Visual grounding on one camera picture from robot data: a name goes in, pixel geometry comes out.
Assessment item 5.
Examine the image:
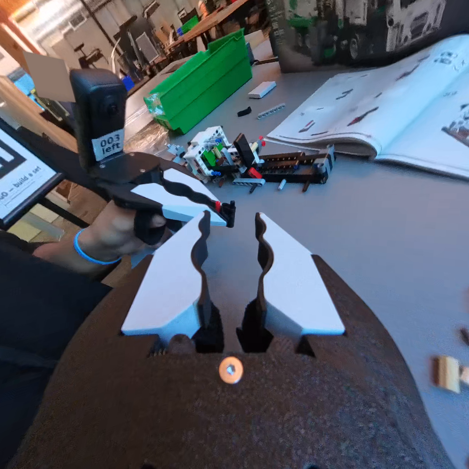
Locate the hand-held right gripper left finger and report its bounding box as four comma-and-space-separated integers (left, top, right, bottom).
121, 211, 213, 337

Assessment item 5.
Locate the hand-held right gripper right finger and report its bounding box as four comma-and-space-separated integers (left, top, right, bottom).
242, 212, 346, 337

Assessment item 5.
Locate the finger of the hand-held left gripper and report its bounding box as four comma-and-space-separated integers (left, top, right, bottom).
161, 169, 221, 212
130, 182, 228, 228

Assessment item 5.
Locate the black red lego connector assembly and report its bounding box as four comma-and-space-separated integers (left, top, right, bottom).
215, 200, 237, 229

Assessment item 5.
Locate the person's left forearm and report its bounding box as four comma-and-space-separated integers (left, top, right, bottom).
31, 238, 123, 284

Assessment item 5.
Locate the partly built lego truck model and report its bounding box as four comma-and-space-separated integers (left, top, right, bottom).
167, 126, 336, 194

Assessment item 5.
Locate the grey lego beam with holes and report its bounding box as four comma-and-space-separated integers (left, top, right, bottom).
256, 104, 287, 120

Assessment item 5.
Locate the white lego panel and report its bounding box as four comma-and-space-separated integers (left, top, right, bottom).
248, 81, 277, 99

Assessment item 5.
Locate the pile of small lego pins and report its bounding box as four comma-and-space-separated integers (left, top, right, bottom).
429, 326, 469, 395

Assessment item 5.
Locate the open lego instruction booklet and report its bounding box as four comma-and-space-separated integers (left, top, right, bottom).
266, 35, 469, 180

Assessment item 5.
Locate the dark lego set box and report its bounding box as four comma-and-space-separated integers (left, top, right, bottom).
266, 0, 469, 72

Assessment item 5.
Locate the person's left hand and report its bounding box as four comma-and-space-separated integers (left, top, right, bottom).
77, 200, 173, 264

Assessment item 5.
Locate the clear plastic bag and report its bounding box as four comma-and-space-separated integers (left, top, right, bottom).
125, 92, 173, 147

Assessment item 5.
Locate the blue wristband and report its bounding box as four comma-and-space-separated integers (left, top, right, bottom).
73, 229, 122, 266

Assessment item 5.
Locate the black framed sign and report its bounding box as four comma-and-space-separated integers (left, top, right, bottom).
0, 117, 66, 231

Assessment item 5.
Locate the green storage bin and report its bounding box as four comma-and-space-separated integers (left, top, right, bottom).
144, 29, 253, 134

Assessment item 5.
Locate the person's dark clothing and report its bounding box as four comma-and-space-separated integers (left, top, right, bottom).
0, 231, 114, 469

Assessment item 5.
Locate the wooden background table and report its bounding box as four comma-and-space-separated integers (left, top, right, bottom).
161, 0, 257, 55

